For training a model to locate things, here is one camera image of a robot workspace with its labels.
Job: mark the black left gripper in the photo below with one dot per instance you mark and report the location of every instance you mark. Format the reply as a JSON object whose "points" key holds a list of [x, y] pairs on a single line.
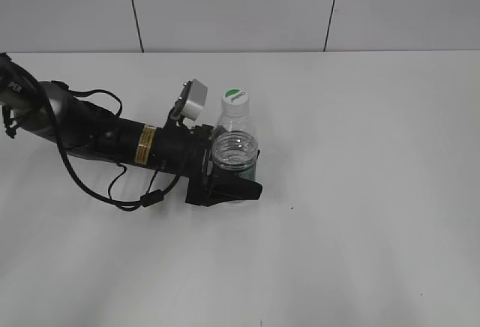
{"points": [[224, 186]]}

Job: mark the clear cestbon water bottle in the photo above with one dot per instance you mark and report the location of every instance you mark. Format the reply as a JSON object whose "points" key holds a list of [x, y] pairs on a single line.
{"points": [[236, 150]]}

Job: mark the white green bottle cap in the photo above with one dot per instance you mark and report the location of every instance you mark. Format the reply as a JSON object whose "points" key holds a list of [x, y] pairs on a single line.
{"points": [[235, 102]]}

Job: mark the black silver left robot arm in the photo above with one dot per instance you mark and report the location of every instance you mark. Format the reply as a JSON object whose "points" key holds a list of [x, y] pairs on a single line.
{"points": [[81, 129]]}

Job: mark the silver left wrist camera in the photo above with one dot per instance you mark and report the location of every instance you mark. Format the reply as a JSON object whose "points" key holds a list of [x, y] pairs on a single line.
{"points": [[192, 99]]}

